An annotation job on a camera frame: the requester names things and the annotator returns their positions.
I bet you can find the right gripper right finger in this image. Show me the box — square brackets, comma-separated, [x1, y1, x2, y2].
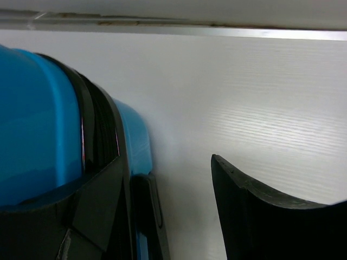
[211, 154, 346, 259]

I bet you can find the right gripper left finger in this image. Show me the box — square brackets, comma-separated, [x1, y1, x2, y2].
[1, 158, 129, 259]

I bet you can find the blue child suitcase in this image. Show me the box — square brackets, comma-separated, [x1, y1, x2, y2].
[1, 47, 170, 259]

